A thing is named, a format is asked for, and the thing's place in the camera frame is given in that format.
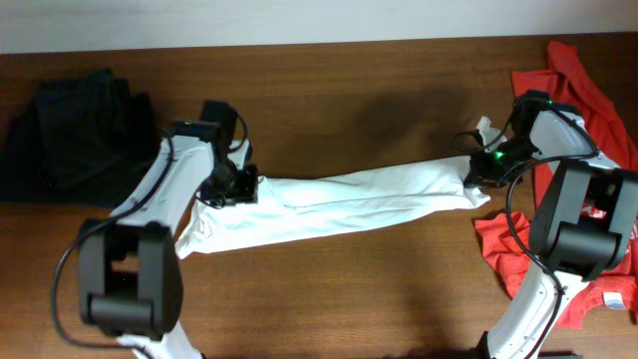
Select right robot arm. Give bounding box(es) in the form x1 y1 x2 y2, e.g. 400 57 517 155
464 95 637 358

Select red printed t-shirt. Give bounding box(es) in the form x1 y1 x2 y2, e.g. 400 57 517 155
474 41 637 329

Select black folded clothes pile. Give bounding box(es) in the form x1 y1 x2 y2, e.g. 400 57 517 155
1 69 160 207

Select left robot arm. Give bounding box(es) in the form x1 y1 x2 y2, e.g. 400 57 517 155
78 116 257 358

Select white graphic t-shirt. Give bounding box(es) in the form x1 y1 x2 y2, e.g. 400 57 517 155
173 116 507 260

